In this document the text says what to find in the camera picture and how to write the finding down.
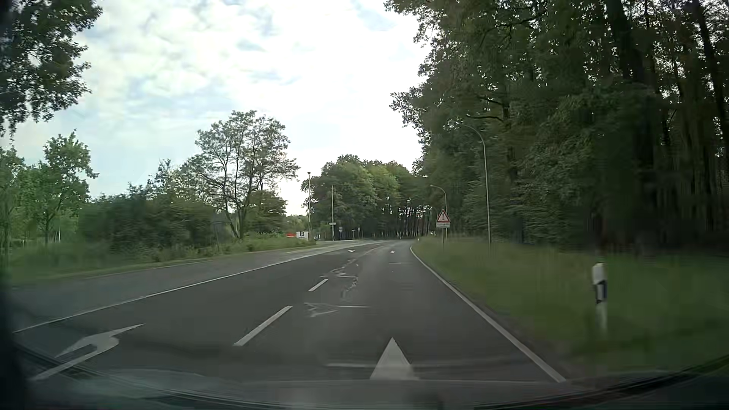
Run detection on grey asphalt road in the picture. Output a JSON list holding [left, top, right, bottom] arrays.
[[10, 240, 567, 383]]

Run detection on road markings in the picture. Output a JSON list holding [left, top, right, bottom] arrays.
[[13, 241, 567, 383]]

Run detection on row of bushes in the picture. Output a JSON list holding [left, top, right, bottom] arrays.
[[77, 188, 220, 254]]

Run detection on dense wood of tall trees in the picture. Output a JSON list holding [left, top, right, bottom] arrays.
[[384, 0, 729, 254]]

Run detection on grass verge with bushes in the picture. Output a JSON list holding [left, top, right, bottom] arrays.
[[6, 235, 320, 285]]

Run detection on small leafy tree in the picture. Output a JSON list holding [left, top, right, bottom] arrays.
[[25, 131, 99, 247]]

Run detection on dark overhanging tree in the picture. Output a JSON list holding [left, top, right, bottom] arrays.
[[0, 0, 103, 137]]

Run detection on tall curved lamp post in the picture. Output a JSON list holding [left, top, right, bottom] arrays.
[[459, 123, 493, 248]]

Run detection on white marker post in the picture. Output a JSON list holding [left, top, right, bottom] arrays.
[[591, 262, 608, 333]]

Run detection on grass verge with marker post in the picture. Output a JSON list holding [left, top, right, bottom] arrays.
[[411, 236, 729, 377]]

